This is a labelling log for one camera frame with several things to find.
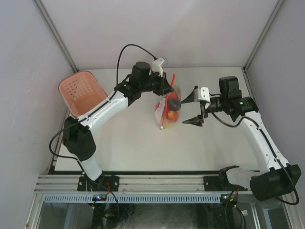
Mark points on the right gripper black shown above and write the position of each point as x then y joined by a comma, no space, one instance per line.
197,120

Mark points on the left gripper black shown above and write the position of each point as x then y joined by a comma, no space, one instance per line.
162,89

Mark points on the purple fake eggplant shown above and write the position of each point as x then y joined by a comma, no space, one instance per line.
174,104

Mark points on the clear zip top bag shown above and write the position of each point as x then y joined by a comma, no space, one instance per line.
167,110

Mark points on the orange fake peach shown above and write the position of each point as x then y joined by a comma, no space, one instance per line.
172,116

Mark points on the red fake apple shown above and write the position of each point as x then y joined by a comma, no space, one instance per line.
175,94

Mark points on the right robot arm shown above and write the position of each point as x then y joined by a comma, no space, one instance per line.
275,176

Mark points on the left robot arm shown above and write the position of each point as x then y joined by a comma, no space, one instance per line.
78,133

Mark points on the pink plastic basket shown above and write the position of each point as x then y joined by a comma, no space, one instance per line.
81,92

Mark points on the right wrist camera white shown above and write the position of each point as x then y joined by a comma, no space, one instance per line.
201,94

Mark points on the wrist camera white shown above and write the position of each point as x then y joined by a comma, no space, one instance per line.
201,94
158,64

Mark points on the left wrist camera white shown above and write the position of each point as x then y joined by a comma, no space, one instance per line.
158,64

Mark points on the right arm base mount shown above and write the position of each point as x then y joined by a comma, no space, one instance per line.
219,182

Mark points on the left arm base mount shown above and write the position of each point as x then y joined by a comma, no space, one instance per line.
104,183

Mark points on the aluminium rail frame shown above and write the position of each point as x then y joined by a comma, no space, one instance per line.
131,183

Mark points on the slotted cable duct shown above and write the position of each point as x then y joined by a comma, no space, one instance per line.
136,198

